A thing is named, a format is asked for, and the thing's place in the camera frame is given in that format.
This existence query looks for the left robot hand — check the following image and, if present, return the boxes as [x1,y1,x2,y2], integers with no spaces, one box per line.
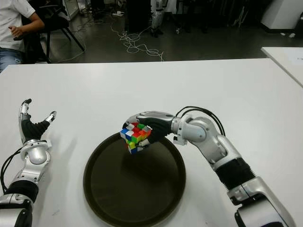
[18,98,57,144]

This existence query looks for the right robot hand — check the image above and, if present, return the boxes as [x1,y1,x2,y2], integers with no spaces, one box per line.
[122,110,177,148]

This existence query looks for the multicoloured Rubik's cube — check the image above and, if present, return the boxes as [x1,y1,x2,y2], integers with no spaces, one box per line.
[120,122,152,155]

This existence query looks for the dark brown round tray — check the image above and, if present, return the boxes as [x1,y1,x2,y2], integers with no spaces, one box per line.
[82,129,187,227]

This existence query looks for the black wheeled stand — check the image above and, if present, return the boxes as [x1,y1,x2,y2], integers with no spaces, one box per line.
[165,0,192,35]

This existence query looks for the grey humanoid robot legs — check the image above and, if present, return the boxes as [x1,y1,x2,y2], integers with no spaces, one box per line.
[150,0,166,38]

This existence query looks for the black chair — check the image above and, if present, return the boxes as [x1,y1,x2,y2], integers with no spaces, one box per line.
[22,0,86,64]

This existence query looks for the black cabinet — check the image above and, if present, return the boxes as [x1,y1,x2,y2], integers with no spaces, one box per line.
[126,0,152,33]

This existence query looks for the person in white shirt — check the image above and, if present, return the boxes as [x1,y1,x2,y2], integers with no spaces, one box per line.
[0,0,45,71]

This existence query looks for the white glass-front cabinet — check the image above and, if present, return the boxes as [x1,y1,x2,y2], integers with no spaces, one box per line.
[62,0,80,21]

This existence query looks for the silver folded stand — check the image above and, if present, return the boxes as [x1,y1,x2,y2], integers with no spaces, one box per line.
[233,6,248,26]

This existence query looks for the white neighbouring table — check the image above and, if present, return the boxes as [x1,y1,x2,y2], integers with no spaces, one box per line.
[261,46,303,88]

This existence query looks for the white paper sheet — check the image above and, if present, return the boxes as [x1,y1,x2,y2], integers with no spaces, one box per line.
[287,55,303,67]

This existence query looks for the white cabinet with dark base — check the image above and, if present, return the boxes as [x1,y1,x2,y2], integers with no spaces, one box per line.
[260,0,303,30]

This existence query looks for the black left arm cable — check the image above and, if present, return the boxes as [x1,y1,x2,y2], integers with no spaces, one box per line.
[0,148,26,193]

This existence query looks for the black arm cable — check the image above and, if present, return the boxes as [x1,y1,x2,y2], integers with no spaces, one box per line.
[0,148,26,193]
[176,106,225,137]

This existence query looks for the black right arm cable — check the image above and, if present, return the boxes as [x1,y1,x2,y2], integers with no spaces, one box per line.
[176,106,225,137]

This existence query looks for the white tangled floor cable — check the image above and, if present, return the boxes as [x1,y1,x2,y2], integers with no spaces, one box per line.
[110,23,165,62]

